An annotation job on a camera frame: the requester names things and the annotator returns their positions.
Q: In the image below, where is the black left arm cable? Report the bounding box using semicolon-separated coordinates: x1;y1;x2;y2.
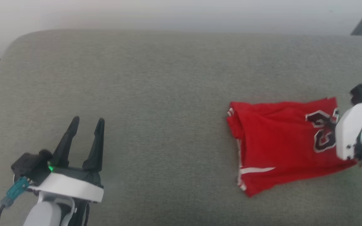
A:
0;196;13;226

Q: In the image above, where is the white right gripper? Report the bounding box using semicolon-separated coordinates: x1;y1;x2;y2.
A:
335;100;362;161

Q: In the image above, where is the red Bulls basketball jersey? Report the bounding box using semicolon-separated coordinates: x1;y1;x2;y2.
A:
227;97;357;197

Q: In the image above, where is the grey fabric sofa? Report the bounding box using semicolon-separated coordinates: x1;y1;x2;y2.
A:
0;29;362;226

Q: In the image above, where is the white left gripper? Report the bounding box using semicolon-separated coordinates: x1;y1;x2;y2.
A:
29;116;105;203

